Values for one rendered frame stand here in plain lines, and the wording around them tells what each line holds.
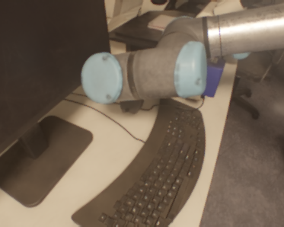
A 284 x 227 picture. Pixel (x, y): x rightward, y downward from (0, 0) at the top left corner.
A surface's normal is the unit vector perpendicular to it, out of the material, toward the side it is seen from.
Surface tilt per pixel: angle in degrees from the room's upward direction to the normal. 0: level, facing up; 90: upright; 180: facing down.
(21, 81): 86
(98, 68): 62
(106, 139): 0
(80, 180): 0
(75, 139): 0
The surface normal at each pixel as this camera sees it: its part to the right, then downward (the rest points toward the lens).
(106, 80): -0.44, 0.17
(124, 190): 0.11, -0.69
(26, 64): 0.90, 0.27
